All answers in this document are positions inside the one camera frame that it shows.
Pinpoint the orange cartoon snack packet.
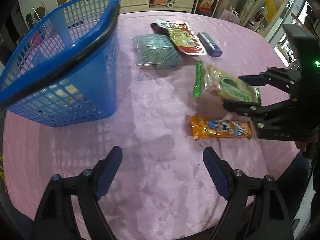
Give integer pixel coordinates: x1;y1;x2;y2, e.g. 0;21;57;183
190;116;252;140

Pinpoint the red and yellow snack bag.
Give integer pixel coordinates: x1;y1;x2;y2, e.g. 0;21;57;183
156;20;207;56

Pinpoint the pink gift bag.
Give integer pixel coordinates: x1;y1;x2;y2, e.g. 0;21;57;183
219;9;240;24

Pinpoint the blue plastic basket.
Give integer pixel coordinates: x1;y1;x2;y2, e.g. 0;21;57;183
1;0;121;127

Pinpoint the dark purple flat packet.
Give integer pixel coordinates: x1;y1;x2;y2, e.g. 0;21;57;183
150;23;169;36

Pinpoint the green-edged cracker pack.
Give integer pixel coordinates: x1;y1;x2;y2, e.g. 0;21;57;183
193;61;262;105

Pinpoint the blue wrapped snack roll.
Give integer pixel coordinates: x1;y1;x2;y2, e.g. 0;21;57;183
197;32;222;57

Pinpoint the blue striped clear snack bag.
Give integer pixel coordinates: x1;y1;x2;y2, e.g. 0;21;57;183
132;34;183;69

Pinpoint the pink quilted table mat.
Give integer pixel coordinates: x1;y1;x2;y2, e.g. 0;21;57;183
3;12;298;239

